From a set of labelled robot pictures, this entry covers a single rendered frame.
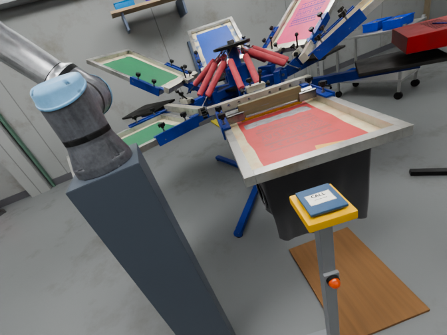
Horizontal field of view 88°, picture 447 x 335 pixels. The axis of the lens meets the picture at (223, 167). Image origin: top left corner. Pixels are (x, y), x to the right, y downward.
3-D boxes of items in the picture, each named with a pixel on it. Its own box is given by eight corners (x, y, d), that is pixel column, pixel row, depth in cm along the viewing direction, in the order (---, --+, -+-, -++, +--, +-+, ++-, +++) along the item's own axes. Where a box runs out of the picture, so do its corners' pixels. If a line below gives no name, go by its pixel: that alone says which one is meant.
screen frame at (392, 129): (412, 134, 77) (414, 124, 76) (246, 187, 78) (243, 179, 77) (306, 92, 146) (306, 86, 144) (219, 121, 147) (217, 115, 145)
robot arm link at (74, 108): (52, 147, 53) (9, 89, 47) (73, 130, 65) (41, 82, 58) (102, 130, 54) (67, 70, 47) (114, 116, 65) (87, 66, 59)
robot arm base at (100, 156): (72, 188, 56) (45, 152, 51) (82, 165, 68) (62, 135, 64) (133, 163, 58) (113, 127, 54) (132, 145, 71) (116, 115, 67)
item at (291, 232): (371, 217, 106) (375, 133, 85) (277, 246, 107) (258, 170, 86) (366, 213, 109) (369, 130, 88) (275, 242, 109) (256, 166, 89)
